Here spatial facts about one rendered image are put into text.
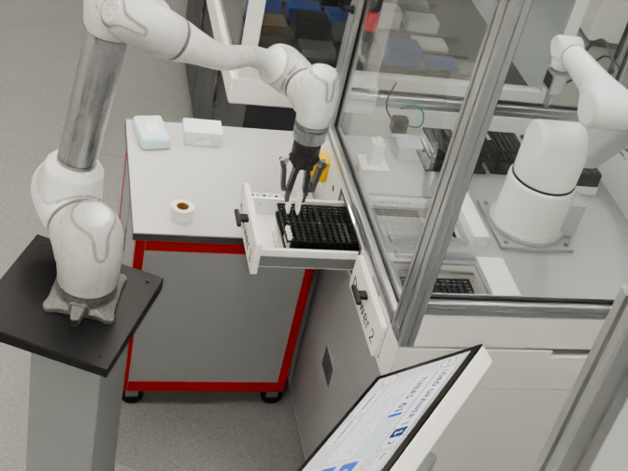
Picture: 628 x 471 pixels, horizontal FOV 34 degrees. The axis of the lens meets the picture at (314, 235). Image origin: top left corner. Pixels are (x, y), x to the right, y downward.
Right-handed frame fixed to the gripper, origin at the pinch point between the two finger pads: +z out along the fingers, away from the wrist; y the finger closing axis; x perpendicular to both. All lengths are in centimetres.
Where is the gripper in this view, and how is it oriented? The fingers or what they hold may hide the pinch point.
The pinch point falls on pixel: (293, 201)
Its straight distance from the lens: 284.5
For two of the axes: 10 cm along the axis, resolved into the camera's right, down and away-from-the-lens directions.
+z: -2.0, 7.8, 5.9
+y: -9.6, -0.4, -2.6
